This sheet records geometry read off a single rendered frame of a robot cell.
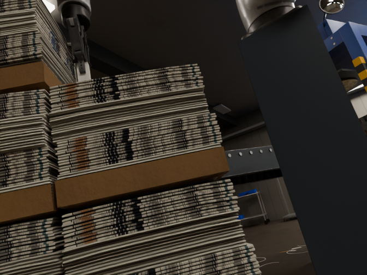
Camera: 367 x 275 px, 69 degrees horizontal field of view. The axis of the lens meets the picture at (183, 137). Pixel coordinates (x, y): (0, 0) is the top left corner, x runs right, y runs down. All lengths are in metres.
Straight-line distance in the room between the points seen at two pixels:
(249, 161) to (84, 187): 0.97
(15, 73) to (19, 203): 0.24
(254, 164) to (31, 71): 1.04
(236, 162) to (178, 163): 0.83
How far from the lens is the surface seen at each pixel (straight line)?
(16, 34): 0.63
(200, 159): 0.46
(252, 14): 0.91
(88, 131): 0.50
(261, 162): 1.37
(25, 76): 0.58
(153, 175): 0.45
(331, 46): 2.31
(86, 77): 0.75
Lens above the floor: 0.55
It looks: 17 degrees up
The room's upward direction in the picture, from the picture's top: 14 degrees counter-clockwise
